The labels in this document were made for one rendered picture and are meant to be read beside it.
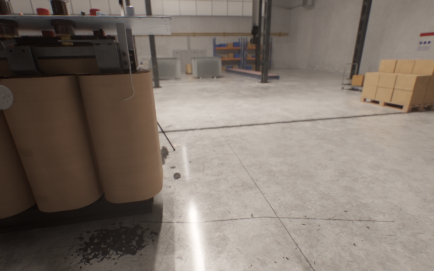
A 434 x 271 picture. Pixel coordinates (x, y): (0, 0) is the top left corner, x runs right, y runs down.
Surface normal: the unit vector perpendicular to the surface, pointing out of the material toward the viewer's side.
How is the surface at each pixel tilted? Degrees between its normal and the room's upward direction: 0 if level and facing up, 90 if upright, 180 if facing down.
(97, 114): 90
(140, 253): 0
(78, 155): 90
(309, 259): 0
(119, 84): 90
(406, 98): 90
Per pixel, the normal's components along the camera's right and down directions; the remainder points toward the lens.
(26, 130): 0.18, 0.32
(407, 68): -0.97, 0.10
